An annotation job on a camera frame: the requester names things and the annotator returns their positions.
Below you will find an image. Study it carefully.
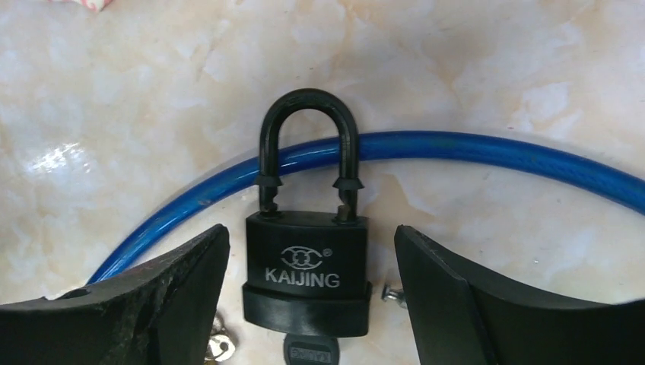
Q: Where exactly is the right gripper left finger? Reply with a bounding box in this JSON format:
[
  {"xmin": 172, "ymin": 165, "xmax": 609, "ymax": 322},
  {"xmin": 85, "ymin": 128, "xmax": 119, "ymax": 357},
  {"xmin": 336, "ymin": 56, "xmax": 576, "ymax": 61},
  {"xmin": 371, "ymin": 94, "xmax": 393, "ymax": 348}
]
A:
[{"xmin": 1, "ymin": 224, "xmax": 230, "ymax": 364}]

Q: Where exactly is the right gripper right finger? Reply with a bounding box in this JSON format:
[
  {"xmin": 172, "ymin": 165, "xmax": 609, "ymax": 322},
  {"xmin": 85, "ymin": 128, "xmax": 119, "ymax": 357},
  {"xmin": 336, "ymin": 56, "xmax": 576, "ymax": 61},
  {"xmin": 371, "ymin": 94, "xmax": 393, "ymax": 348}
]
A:
[{"xmin": 394, "ymin": 225, "xmax": 644, "ymax": 364}]

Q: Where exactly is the black Kaijing padlock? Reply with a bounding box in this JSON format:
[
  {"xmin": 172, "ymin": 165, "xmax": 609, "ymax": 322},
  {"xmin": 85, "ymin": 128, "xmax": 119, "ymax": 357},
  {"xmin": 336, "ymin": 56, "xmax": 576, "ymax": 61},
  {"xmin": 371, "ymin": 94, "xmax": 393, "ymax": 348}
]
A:
[{"xmin": 242, "ymin": 88, "xmax": 372, "ymax": 364}]

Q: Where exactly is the pink floral white cloth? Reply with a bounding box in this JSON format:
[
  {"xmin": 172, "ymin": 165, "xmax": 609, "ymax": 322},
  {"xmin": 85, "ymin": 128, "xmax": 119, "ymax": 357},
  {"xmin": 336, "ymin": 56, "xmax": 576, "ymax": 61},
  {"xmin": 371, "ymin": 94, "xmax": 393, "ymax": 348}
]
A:
[{"xmin": 49, "ymin": 0, "xmax": 112, "ymax": 12}]

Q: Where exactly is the blue cable lock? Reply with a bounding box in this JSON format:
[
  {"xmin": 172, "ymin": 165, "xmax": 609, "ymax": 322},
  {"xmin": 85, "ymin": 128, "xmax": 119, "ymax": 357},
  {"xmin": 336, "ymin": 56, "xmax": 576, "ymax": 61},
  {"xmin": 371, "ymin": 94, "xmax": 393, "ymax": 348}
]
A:
[{"xmin": 87, "ymin": 130, "xmax": 644, "ymax": 284}]

